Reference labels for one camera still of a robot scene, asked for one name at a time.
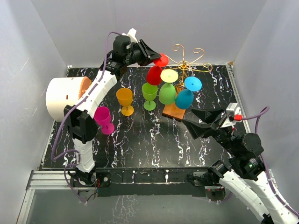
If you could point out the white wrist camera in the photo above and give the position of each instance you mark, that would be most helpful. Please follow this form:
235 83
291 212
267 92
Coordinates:
233 112
131 34

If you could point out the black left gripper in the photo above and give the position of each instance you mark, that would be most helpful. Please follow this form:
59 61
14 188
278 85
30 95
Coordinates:
148 55

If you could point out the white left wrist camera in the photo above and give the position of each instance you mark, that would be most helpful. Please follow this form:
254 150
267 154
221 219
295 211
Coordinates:
131 34

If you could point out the pink plastic wine glass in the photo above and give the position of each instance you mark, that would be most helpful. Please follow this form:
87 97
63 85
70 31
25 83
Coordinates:
103 118

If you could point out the green wine glass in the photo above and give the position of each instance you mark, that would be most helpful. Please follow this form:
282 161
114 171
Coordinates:
167 92
149 93

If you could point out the green wine glass front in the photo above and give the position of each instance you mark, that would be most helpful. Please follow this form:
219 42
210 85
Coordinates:
167 92

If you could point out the white cylinder with coloured lid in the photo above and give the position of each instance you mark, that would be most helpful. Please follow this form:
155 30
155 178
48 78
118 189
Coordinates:
64 91

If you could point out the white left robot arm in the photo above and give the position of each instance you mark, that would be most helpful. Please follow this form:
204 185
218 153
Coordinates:
127 50

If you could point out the red plastic wine glass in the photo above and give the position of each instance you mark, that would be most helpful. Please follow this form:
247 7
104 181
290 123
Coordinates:
154 74

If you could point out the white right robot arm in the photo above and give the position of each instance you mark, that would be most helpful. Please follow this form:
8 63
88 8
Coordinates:
247 176

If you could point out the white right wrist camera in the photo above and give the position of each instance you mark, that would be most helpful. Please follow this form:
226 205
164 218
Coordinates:
233 112

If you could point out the orange wooden rack base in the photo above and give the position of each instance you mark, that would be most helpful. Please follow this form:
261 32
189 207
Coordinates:
171 111

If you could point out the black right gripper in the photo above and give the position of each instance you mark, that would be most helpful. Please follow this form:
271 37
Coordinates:
197 128

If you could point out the orange plastic wine glass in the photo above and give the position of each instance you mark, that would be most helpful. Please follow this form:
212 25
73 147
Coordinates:
125 98

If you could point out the blue plastic wine glass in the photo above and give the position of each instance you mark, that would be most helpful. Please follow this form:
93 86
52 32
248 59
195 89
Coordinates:
185 98

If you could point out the black front mounting rail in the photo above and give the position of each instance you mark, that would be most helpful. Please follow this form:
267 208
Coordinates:
150 181

